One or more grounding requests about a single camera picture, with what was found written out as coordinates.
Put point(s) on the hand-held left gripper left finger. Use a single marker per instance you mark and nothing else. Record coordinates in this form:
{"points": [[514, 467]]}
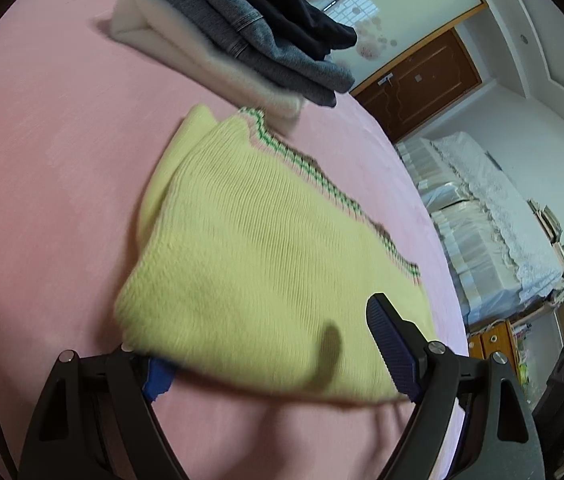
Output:
{"points": [[159, 379]]}

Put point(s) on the pink bed sheet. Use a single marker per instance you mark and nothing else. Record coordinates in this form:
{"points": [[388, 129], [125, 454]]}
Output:
{"points": [[52, 170]]}

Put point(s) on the floral sliding-door wardrobe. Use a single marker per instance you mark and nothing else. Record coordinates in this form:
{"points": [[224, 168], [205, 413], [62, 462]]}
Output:
{"points": [[402, 5]]}

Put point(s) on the black folded garment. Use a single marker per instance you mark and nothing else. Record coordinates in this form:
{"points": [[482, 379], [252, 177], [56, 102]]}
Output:
{"points": [[297, 15]]}

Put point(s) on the white folded garment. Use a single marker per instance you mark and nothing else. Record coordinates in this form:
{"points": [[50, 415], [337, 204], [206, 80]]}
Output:
{"points": [[192, 50]]}

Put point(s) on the brown wooden door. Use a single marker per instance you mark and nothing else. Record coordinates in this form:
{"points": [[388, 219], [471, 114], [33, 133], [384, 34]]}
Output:
{"points": [[422, 90]]}

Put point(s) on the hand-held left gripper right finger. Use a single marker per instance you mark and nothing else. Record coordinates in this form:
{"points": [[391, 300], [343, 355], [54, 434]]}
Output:
{"points": [[393, 347]]}

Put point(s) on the yellow wooden cabinet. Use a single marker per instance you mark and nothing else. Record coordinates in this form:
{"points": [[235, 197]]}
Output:
{"points": [[494, 344]]}

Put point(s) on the yellow knit sweater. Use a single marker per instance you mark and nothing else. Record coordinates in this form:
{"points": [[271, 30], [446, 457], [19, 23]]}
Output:
{"points": [[262, 240]]}

